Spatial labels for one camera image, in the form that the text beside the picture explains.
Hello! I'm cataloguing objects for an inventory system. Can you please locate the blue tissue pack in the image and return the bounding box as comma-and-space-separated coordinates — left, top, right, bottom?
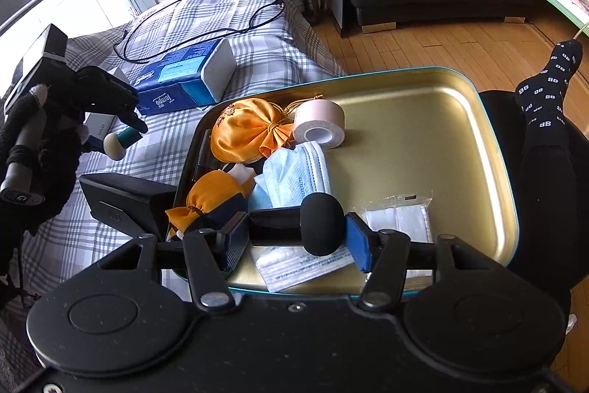
130, 38, 237, 116

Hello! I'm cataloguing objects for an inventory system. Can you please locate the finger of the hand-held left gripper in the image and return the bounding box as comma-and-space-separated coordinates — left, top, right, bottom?
117, 110, 149, 133
108, 82, 140, 110

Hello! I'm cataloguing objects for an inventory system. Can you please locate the blue face mask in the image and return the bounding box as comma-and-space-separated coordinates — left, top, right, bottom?
248, 142, 332, 212

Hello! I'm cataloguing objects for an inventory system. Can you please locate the packaged white face mask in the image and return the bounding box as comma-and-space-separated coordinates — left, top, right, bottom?
356, 189, 435, 244
255, 243, 369, 293

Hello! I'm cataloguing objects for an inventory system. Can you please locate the black cable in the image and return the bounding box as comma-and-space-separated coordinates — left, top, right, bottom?
113, 0, 286, 64

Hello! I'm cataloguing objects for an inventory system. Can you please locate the orange and navy pouch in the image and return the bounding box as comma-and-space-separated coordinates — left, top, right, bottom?
165, 169, 256, 239

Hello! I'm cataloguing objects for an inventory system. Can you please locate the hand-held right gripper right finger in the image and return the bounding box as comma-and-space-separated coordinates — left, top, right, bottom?
345, 213, 500, 313

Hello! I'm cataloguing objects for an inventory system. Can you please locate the person's left hand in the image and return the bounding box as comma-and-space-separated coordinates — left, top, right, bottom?
0, 84, 89, 210

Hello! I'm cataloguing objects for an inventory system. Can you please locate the grey plaid blanket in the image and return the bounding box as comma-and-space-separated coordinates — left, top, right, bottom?
0, 0, 348, 375

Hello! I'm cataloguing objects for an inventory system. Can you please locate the person's leg in black sock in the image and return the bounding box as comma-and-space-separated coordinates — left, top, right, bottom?
514, 39, 585, 237

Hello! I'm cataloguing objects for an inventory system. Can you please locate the beige tape roll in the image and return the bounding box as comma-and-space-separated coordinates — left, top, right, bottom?
293, 99, 346, 150

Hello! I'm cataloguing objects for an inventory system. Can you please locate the teal handled makeup brush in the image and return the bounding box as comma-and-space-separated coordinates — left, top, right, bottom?
102, 128, 144, 161

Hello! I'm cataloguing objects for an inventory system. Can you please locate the white phone box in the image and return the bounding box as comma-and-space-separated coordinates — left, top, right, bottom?
80, 66, 136, 152

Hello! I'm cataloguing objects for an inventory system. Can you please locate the black foam-tipped microphone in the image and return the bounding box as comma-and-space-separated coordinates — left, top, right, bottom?
248, 192, 348, 256

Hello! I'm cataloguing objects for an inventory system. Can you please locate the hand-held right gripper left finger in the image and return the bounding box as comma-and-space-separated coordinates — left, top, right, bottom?
94, 211, 251, 313

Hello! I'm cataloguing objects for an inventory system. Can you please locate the orange satin pouch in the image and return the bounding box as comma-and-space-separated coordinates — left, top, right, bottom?
210, 98, 297, 166

